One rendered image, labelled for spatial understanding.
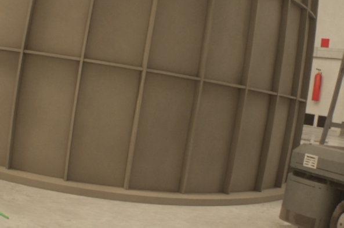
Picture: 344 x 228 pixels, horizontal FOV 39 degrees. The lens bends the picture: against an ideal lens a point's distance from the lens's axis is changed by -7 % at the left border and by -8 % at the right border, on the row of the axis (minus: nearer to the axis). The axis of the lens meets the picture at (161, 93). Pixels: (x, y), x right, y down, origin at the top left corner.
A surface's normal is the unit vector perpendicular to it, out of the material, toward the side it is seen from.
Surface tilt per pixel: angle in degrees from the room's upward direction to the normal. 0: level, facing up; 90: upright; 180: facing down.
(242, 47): 90
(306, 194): 90
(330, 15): 90
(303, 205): 90
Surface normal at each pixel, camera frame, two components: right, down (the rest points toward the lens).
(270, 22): 0.67, 0.11
